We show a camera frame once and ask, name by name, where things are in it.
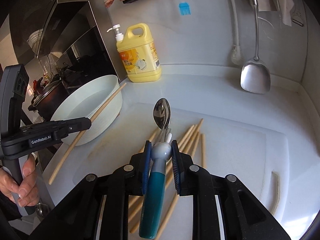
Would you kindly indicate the white cutting board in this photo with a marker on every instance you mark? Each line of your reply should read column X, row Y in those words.
column 237, row 142

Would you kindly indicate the wooden chopstick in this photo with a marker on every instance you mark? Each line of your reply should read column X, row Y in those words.
column 105, row 105

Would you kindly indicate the shiny metal utensil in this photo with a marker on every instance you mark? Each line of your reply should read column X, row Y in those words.
column 42, row 208

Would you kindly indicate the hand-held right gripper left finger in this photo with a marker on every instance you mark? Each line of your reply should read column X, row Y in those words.
column 147, row 170

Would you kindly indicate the stainless steel spatula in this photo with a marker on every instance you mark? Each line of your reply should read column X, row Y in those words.
column 255, row 77

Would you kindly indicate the dark cooking pot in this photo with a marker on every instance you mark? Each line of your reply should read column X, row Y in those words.
column 50, row 97

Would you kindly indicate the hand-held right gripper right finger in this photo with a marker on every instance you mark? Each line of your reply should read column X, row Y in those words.
column 175, row 170

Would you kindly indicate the pile of wooden chopsticks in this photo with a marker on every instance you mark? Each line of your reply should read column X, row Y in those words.
column 190, row 140

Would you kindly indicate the person's left hand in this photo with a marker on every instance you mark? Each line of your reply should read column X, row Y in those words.
column 27, row 180

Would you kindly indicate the white colander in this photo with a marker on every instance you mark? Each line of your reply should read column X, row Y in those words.
column 36, row 38

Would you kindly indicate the black range hood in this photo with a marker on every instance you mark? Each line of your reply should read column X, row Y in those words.
column 82, row 30

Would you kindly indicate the yellow detergent pump bottle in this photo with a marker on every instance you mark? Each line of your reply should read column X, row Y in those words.
column 142, row 60

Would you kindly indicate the white plastic basin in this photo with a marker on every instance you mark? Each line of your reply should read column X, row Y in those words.
column 82, row 105

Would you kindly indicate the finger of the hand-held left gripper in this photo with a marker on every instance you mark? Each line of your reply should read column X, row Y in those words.
column 75, row 125

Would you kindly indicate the white hanging cloth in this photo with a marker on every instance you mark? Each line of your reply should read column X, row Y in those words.
column 275, row 0

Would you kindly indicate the white bottle brush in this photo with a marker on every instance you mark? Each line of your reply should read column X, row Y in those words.
column 236, row 30

